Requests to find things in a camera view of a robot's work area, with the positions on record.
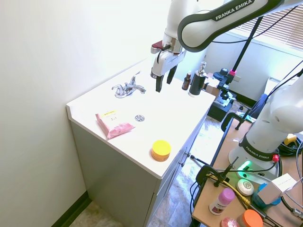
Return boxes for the brown dropper bottle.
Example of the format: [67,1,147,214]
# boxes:
[181,70,192,91]

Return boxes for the blue cloth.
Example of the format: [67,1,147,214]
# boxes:
[250,93,269,119]

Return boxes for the yellow black device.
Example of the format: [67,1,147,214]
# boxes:
[283,133,297,146]

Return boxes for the yellow cable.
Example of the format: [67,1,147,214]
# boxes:
[205,173,252,207]

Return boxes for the black mini tripod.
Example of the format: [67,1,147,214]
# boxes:
[213,156,240,188]

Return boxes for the black C-clamp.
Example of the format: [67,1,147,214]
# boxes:
[196,165,228,190]
[221,113,245,131]

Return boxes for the pink wipes packet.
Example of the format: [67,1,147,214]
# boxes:
[95,109,136,141]

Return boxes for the chrome hot water lever handle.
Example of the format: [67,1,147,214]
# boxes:
[111,85,124,96]

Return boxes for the blue cup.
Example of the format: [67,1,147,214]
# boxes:
[251,183,282,210]

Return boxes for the white vanity countertop sink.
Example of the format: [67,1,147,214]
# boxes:
[66,57,217,179]

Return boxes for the black stand pole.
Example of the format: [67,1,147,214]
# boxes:
[230,15,264,72]

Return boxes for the window blinds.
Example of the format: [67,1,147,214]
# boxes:
[232,0,303,52]

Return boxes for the black soap pump dispenser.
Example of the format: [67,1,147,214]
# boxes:
[188,61,208,98]

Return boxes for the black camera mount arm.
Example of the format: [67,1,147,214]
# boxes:
[213,68,238,105]

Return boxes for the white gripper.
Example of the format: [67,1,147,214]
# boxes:
[150,50,186,93]

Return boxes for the red grey wrist camera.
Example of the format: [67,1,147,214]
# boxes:
[150,40,170,55]

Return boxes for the chrome cold water lever handle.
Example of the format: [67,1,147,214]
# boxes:
[129,71,141,87]

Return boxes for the black case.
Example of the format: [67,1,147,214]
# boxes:
[207,98,234,123]

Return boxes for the chrome faucet body with spout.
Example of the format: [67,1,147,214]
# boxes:
[114,81,147,99]

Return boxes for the grey vanity cabinet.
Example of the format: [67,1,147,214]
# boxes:
[70,107,210,227]

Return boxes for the white cardboard box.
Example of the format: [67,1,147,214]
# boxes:
[257,173,298,205]

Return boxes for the white bottle with pink cap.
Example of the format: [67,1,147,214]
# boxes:
[208,188,236,216]

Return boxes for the wooden table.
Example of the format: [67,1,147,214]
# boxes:
[191,116,303,227]

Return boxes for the round pink sponge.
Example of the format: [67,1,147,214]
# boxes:
[220,217,241,227]

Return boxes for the orange jar with yellow lid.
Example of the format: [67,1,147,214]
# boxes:
[151,140,172,163]

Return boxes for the brown cardboard box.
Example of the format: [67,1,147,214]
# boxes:
[203,76,222,96]

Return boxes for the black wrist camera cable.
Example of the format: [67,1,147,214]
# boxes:
[155,44,171,64]

